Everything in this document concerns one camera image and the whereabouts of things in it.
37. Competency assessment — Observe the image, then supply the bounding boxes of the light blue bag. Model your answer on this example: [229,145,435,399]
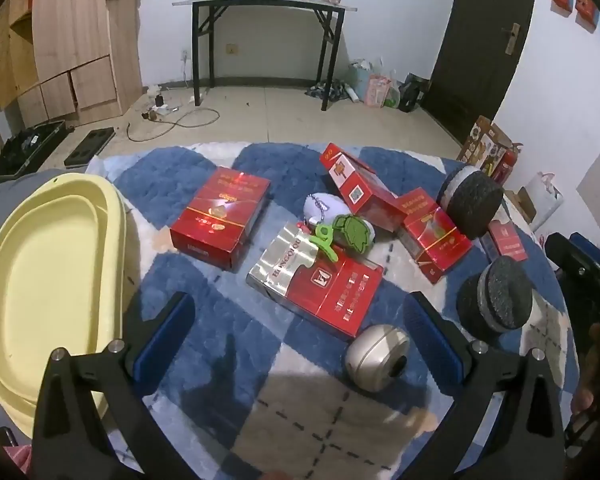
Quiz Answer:
[349,59,381,101]

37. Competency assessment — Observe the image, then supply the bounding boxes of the tall red and white box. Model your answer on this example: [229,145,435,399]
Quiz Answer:
[320,143,408,233]

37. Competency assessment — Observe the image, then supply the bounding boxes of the black folding table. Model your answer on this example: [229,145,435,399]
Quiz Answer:
[172,0,359,112]

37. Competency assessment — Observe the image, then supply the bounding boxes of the printed cardboard box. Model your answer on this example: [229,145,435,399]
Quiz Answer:
[456,116,520,183]

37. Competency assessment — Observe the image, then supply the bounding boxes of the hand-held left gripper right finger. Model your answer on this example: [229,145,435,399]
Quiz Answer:
[403,291,568,480]

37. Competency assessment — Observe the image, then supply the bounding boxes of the dark door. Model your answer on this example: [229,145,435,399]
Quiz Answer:
[420,0,539,143]

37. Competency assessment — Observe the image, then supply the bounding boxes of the blue checked plush blanket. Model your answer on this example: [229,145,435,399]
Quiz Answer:
[87,141,581,480]

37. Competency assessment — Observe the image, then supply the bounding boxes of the pale yellow oval basin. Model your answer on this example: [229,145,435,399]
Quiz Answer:
[0,172,131,441]

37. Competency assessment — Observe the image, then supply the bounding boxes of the black suitcase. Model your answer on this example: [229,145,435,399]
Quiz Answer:
[0,120,76,187]

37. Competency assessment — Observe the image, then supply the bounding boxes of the wooden wardrobe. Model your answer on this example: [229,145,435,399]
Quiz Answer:
[0,0,143,128]

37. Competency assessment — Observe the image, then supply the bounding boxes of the pink paper bag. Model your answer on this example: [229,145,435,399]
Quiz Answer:
[366,74,392,108]

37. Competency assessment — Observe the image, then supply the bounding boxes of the white plush keychain green leaf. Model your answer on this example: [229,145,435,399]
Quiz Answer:
[304,192,378,252]

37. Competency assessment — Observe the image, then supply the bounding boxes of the black bag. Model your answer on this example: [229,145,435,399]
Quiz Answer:
[397,74,431,113]

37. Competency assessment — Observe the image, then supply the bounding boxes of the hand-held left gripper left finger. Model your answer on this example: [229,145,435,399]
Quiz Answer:
[31,291,197,480]

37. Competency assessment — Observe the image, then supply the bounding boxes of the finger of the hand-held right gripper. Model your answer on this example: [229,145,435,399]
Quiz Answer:
[569,232,600,267]
[545,232,588,281]

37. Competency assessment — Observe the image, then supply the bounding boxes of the silver round case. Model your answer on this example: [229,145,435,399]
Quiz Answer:
[344,324,411,391]

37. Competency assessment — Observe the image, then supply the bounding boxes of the pink checked cloth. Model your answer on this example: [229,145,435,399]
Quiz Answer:
[2,442,36,480]

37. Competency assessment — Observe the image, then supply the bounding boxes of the small red pack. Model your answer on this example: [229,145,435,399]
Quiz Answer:
[480,220,531,263]

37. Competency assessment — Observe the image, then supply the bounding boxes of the white power strip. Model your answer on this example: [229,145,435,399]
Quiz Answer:
[142,87,173,121]

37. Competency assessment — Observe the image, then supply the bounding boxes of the white paper bag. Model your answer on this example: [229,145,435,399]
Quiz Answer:
[522,171,565,224]

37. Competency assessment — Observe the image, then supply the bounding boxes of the plaid clothes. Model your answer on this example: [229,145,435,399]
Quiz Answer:
[305,80,351,102]

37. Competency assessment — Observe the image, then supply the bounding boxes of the black and white foam disc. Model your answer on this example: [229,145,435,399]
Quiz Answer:
[456,256,535,338]
[436,163,504,241]

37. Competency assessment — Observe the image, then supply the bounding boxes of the red box with gold band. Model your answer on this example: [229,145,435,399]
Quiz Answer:
[397,187,473,285]
[170,166,272,273]

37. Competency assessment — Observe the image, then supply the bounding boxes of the red and silver cigarette pack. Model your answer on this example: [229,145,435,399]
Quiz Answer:
[246,222,385,342]

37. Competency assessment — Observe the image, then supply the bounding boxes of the brown cardboard piece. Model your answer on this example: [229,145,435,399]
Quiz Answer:
[502,187,536,223]

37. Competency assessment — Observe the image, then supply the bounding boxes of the white foam sheet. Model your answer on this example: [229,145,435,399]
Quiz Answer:
[86,154,112,177]

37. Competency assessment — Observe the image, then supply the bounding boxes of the green and white plastic bag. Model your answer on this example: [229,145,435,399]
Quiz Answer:
[382,70,403,109]

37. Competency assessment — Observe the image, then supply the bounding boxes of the brass door handle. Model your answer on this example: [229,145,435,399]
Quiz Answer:
[502,22,522,56]

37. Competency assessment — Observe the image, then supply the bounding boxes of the black foam tray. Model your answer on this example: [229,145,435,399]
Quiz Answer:
[62,127,116,168]

